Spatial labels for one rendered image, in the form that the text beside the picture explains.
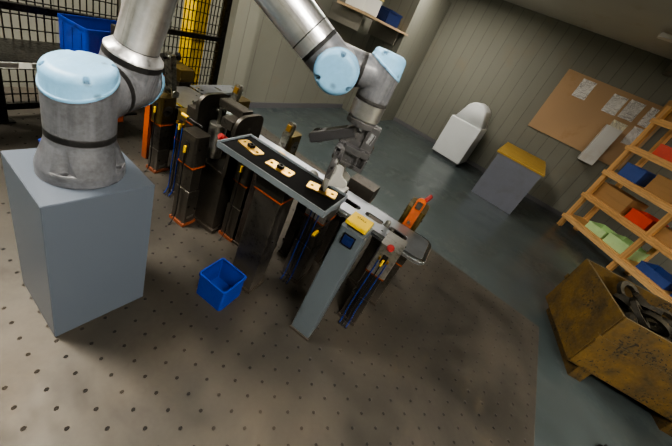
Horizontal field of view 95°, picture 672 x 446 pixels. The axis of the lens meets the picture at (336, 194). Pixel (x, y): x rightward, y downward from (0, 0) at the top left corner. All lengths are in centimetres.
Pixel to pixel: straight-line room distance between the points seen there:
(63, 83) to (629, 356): 323
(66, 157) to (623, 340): 310
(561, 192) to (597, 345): 443
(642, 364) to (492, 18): 580
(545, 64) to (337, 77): 655
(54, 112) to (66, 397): 59
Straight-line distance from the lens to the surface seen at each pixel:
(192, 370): 98
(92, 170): 78
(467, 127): 632
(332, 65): 54
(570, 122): 695
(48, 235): 80
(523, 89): 699
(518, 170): 542
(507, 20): 718
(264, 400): 98
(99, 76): 72
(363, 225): 79
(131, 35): 80
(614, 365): 319
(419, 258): 111
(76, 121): 74
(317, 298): 95
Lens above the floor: 157
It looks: 28 degrees down
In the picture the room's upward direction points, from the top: 25 degrees clockwise
